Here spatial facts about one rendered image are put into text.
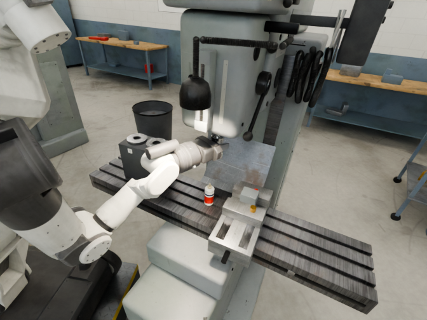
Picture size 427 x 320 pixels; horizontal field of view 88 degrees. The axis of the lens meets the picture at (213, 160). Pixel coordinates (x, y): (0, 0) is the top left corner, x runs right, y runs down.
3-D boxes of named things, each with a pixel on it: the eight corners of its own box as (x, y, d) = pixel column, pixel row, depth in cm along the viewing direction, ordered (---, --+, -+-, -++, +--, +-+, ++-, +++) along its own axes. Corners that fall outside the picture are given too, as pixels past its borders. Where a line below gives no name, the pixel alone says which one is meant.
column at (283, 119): (255, 273, 168) (325, 41, 81) (200, 246, 184) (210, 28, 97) (271, 226, 206) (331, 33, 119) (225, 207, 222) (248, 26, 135)
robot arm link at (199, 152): (224, 143, 72) (194, 154, 65) (221, 167, 77) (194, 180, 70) (199, 128, 79) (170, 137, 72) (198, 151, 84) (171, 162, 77)
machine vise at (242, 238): (248, 269, 74) (253, 249, 67) (206, 251, 78) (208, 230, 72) (270, 202, 100) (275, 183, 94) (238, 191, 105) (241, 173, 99)
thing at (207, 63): (206, 133, 63) (210, 51, 51) (194, 129, 64) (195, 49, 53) (212, 127, 66) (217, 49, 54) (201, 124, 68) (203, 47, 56)
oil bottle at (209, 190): (210, 207, 96) (211, 187, 90) (202, 204, 97) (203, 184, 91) (215, 201, 99) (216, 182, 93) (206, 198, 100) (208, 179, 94)
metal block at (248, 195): (253, 211, 84) (255, 199, 81) (238, 205, 86) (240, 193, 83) (257, 202, 88) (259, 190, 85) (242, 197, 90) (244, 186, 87)
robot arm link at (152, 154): (192, 174, 70) (160, 189, 63) (173, 163, 77) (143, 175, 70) (189, 141, 65) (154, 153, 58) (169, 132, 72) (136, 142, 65)
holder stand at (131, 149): (164, 188, 104) (161, 152, 92) (124, 176, 109) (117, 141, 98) (176, 174, 113) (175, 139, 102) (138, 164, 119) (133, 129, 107)
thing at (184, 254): (220, 302, 83) (223, 286, 76) (147, 261, 95) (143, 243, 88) (259, 213, 121) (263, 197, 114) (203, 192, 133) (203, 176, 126)
